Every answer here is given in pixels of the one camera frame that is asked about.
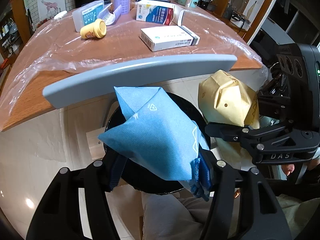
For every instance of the blue paper pouch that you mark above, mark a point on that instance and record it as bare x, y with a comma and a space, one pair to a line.
162, 139

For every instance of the black coffee machine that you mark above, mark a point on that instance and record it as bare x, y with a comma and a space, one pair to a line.
203, 4

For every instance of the yellow paper pouch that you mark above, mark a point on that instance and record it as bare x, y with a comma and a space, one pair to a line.
224, 99

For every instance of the blue white medicine box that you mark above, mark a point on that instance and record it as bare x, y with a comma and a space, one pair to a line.
163, 13

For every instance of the translucent plastic box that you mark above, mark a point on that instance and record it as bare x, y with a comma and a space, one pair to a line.
87, 14

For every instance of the person right hand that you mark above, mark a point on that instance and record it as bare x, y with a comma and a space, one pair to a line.
289, 169

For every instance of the white oval mouse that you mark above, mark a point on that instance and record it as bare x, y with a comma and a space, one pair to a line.
60, 15

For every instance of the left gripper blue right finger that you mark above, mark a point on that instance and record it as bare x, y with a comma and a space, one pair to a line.
260, 215

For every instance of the black trash bin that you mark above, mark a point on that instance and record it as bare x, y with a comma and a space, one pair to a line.
155, 154

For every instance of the clear plastic table cover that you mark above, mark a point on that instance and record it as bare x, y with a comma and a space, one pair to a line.
57, 51

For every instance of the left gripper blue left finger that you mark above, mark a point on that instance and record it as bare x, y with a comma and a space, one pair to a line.
57, 215

